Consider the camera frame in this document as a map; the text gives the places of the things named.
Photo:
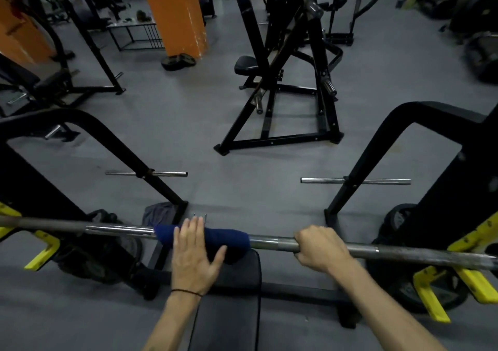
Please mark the black bench press rack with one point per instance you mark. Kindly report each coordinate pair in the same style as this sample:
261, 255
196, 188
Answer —
447, 187

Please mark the grey cloth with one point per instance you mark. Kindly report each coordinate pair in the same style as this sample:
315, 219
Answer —
159, 214

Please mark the blue cleaning cloth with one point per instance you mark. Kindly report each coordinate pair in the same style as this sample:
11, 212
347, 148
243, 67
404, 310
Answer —
229, 238

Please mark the black weight plate white lettering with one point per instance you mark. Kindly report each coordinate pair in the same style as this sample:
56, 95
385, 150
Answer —
89, 261
400, 284

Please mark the black elliptical trainer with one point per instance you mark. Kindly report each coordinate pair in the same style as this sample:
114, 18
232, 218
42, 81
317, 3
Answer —
474, 8

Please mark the yellow bar hook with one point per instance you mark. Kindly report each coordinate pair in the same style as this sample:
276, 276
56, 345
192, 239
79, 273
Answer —
43, 251
428, 292

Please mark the black and red lever machine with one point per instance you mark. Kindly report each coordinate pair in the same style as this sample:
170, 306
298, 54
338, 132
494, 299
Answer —
280, 70

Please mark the large black weight plate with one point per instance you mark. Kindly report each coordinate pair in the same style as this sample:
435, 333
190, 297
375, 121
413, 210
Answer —
397, 218

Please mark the metal spring collar clip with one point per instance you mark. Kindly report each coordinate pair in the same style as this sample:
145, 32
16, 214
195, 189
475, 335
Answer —
200, 217

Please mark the black grip-hole weight plate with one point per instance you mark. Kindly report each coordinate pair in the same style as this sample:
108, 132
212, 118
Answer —
132, 245

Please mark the person's left forearm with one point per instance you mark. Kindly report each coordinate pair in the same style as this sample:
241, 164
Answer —
171, 323

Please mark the black plate-loaded machine frame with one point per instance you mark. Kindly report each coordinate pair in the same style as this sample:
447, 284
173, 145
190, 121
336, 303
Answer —
340, 39

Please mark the pale bucket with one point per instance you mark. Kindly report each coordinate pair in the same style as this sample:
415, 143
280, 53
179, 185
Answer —
411, 0

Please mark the person's right forearm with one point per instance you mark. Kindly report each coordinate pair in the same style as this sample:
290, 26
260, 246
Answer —
381, 312

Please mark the black padded bench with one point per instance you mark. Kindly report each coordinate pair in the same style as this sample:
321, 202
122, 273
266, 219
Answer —
229, 304

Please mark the black incline bench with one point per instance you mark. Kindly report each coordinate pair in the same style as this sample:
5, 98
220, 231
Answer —
23, 74

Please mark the person's left hand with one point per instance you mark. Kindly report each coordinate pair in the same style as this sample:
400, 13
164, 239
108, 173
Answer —
192, 261

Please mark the wide orange pillar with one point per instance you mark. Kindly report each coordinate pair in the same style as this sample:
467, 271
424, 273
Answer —
175, 12

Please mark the steel barbell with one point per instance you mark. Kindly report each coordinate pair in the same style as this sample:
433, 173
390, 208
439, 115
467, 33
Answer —
428, 255

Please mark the small blue bottle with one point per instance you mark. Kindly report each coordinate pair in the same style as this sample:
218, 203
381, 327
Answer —
400, 2

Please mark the narrow orange pillar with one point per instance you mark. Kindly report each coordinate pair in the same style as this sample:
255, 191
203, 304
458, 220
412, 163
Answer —
19, 35

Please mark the small black weight plate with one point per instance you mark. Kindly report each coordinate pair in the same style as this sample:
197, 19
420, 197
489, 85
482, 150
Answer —
188, 59
173, 62

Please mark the black squat rack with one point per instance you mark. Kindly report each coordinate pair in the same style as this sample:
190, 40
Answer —
97, 47

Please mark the person's right hand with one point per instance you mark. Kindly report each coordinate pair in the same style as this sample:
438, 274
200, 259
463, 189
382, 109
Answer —
321, 249

